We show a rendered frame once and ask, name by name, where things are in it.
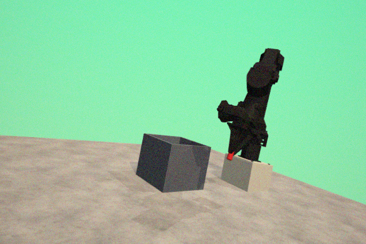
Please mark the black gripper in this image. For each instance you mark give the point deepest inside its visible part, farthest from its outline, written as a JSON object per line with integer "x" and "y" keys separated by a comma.
{"x": 245, "y": 118}

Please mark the red peg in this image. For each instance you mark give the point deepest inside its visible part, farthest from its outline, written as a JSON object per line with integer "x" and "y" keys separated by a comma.
{"x": 229, "y": 156}

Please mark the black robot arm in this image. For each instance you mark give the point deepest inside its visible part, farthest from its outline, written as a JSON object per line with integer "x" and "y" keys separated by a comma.
{"x": 259, "y": 81}

